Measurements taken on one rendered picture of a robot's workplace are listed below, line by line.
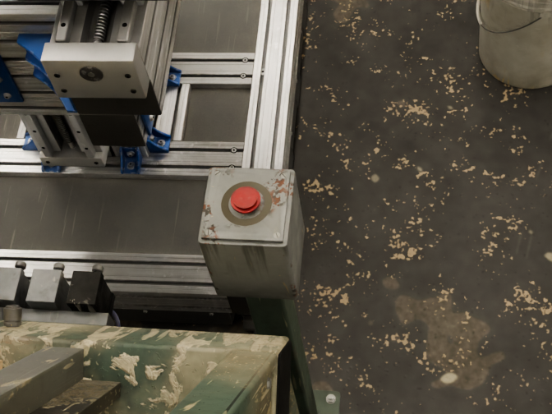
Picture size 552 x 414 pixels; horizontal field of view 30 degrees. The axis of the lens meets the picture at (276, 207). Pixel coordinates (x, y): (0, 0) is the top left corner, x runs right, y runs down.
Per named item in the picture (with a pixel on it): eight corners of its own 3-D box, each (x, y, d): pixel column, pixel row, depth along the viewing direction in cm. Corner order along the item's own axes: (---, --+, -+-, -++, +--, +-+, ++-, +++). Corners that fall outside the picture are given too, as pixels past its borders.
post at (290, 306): (318, 411, 218) (283, 247, 153) (315, 439, 215) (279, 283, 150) (289, 409, 219) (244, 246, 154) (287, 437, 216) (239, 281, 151)
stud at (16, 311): (24, 326, 141) (25, 305, 141) (17, 328, 138) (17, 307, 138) (6, 325, 141) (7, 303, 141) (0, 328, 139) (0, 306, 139)
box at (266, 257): (305, 230, 154) (295, 167, 139) (298, 303, 149) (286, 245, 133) (227, 227, 156) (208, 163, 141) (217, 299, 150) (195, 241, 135)
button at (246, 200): (263, 193, 138) (261, 185, 136) (259, 219, 136) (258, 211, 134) (234, 192, 139) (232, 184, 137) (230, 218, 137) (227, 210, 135)
